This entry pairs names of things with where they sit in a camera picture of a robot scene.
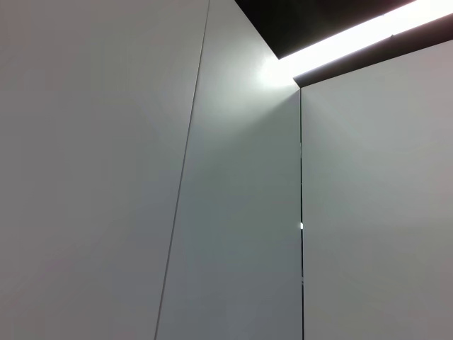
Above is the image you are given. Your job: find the bright ceiling light strip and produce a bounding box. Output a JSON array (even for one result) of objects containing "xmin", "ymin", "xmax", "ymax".
[{"xmin": 275, "ymin": 0, "xmax": 453, "ymax": 81}]

